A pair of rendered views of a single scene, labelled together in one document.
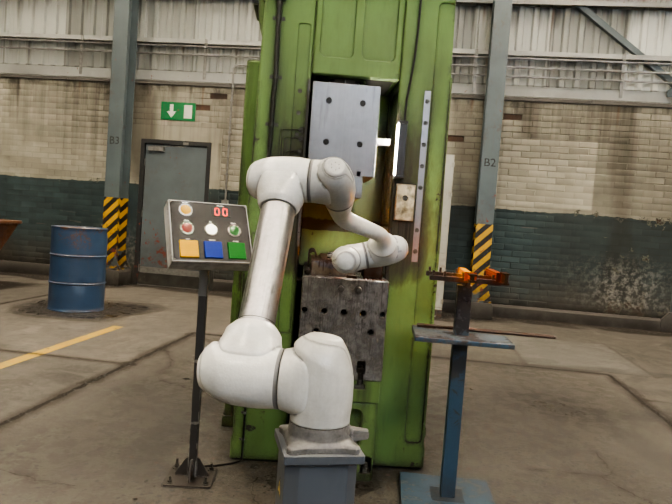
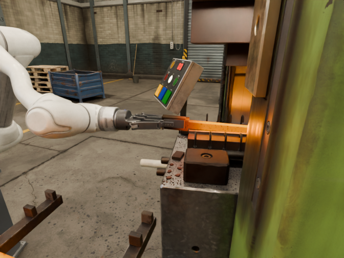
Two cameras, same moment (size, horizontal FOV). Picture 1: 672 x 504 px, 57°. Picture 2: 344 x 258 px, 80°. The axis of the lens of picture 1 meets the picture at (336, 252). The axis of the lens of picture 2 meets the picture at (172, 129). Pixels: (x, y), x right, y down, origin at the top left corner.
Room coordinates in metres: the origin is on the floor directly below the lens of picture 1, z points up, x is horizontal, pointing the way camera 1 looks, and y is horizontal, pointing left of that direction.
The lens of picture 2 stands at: (2.82, -0.69, 1.26)
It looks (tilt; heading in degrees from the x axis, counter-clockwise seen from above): 21 degrees down; 102
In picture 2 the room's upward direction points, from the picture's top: straight up
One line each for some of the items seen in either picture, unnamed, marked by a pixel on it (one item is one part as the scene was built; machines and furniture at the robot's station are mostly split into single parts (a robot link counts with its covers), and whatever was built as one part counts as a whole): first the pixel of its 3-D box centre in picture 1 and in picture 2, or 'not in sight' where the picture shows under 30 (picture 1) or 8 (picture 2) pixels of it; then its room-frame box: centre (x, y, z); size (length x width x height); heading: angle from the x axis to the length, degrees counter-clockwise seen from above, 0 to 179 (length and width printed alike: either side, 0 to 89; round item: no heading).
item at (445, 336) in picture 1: (460, 336); not in sight; (2.61, -0.55, 0.71); 0.40 x 0.30 x 0.02; 86
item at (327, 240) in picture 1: (343, 181); not in sight; (3.27, -0.01, 1.37); 0.41 x 0.10 x 0.91; 93
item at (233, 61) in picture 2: not in sight; (279, 55); (2.99, -0.01, 1.24); 0.30 x 0.07 x 0.06; 3
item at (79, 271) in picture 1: (78, 267); not in sight; (6.64, 2.77, 0.44); 0.59 x 0.59 x 0.88
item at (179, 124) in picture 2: not in sight; (174, 123); (2.69, -0.03, 1.02); 0.07 x 0.01 x 0.03; 3
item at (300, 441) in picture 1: (326, 430); not in sight; (1.55, -0.01, 0.63); 0.22 x 0.18 x 0.06; 102
